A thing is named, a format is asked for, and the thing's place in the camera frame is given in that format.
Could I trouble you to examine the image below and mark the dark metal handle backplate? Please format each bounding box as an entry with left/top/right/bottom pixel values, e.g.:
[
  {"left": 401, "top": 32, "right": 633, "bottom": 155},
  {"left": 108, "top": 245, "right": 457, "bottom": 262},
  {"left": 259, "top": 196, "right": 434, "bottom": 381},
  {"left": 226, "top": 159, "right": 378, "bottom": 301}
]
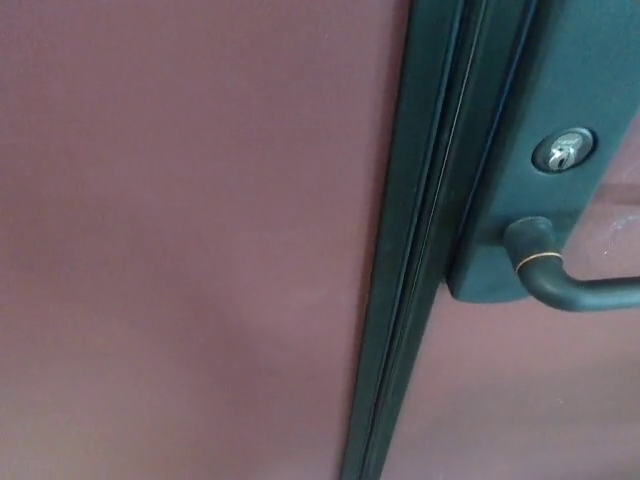
[{"left": 446, "top": 0, "right": 640, "bottom": 305}]

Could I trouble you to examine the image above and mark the dark lever door handle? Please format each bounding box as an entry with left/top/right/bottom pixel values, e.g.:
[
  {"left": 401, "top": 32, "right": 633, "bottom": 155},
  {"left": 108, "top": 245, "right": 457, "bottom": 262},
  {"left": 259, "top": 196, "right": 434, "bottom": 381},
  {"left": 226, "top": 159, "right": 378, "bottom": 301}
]
[{"left": 503, "top": 215, "right": 640, "bottom": 314}]

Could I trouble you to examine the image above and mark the black door edge strip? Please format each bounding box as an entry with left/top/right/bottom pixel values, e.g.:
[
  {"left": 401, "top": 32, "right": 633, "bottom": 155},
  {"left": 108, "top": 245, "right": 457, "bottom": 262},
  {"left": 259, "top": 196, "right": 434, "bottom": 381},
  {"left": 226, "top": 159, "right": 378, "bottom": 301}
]
[
  {"left": 340, "top": 0, "right": 477, "bottom": 480},
  {"left": 370, "top": 0, "right": 542, "bottom": 480}
]

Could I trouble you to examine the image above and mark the maroon door leaf without handle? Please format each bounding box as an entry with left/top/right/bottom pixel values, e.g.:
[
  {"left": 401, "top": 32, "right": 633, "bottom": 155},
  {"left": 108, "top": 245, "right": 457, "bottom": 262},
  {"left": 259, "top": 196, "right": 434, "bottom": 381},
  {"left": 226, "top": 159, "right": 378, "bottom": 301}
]
[{"left": 0, "top": 0, "right": 414, "bottom": 480}]

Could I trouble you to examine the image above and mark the silver lock cylinder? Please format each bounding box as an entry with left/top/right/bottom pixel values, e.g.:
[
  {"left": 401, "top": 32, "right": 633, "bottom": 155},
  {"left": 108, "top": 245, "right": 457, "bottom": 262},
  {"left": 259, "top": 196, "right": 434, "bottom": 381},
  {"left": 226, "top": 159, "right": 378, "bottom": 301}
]
[{"left": 531, "top": 126, "right": 598, "bottom": 176}]

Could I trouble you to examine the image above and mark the maroon door leaf with handle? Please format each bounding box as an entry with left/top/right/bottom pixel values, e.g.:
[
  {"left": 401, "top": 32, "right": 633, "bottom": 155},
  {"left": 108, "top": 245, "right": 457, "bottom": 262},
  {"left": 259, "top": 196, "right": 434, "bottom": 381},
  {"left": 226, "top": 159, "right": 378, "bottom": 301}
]
[{"left": 393, "top": 0, "right": 640, "bottom": 480}]

